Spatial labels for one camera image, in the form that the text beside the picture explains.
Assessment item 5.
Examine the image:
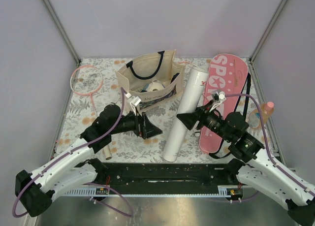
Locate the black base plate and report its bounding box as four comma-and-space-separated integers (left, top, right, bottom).
94, 162, 239, 195

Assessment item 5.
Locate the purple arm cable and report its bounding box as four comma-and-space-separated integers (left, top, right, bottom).
12, 87, 131, 218
225, 93, 315, 192

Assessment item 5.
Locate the pink badminton racket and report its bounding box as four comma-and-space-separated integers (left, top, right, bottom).
70, 65, 104, 125
177, 61, 198, 68

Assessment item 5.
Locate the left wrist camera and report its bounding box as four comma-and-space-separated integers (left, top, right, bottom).
125, 93, 141, 115

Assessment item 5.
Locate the floral table mat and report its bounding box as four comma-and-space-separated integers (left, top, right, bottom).
55, 57, 278, 164

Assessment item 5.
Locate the white tape roll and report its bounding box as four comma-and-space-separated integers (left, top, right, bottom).
146, 81, 165, 92

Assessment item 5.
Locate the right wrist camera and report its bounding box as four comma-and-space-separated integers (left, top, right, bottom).
211, 90, 226, 109

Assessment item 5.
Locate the white slotted cable duct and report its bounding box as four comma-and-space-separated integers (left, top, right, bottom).
63, 186, 109, 197

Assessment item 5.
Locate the pink racket cover bag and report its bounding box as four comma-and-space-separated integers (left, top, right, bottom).
199, 54, 248, 154

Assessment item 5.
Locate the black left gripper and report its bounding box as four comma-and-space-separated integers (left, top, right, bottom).
110, 106, 162, 139

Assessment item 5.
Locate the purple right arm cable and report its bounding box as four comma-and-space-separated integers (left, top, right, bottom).
225, 93, 315, 192

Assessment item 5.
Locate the pink badminton racket right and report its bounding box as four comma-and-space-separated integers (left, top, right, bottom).
177, 61, 198, 68

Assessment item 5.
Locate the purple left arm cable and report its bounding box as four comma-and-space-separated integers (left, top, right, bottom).
12, 87, 131, 218

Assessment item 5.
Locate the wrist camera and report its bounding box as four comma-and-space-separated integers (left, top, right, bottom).
211, 90, 226, 109
125, 93, 141, 115

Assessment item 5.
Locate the white shuttlecock tube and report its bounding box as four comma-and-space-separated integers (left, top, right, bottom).
162, 68, 209, 162

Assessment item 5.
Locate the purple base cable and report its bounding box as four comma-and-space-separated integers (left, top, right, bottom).
90, 183, 135, 217

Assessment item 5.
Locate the clear bottle pink cap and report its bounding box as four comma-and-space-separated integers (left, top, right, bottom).
247, 101, 274, 129

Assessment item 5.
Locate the pink badminton racket left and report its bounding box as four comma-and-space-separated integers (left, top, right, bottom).
70, 65, 104, 125

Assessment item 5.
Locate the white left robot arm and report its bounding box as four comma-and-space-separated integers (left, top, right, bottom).
15, 104, 162, 217

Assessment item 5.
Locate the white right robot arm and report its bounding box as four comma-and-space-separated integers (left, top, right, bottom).
177, 106, 315, 226

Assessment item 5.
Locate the beige canvas tote bag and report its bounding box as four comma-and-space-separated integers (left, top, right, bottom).
115, 50, 186, 111

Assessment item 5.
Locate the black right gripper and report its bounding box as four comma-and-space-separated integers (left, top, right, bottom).
176, 99, 233, 142

